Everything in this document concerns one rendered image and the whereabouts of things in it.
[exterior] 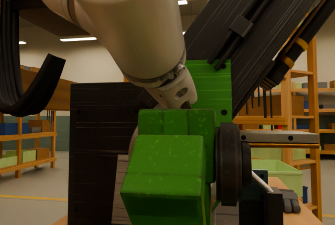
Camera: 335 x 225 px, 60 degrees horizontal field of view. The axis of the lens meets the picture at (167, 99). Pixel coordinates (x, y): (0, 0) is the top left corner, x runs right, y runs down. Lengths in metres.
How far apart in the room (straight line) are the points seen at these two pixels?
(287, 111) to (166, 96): 2.73
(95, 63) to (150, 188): 10.49
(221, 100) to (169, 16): 0.30
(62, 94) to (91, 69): 9.81
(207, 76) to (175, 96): 0.17
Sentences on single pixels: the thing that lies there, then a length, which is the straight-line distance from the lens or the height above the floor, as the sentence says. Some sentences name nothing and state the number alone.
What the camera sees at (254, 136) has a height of 1.12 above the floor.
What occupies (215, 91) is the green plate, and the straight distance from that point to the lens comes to 0.53.
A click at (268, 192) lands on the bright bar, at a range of 0.67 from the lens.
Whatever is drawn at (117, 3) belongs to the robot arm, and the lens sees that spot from 0.22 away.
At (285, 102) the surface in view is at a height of 1.32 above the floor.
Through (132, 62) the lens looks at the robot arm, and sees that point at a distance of 0.29.
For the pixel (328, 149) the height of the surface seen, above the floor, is 0.28.
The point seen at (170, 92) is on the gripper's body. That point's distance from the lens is 0.36.
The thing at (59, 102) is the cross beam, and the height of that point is 1.21.
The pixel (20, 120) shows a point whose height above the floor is 1.12.
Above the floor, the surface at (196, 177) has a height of 1.12.
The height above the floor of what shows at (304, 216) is 0.90.
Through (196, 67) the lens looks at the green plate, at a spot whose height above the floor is 1.26.
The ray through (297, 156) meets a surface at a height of 0.76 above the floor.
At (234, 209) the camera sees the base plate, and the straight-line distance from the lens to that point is 0.91.
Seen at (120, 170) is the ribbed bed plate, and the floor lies 1.07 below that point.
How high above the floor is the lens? 1.16
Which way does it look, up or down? 4 degrees up
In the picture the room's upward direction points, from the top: straight up
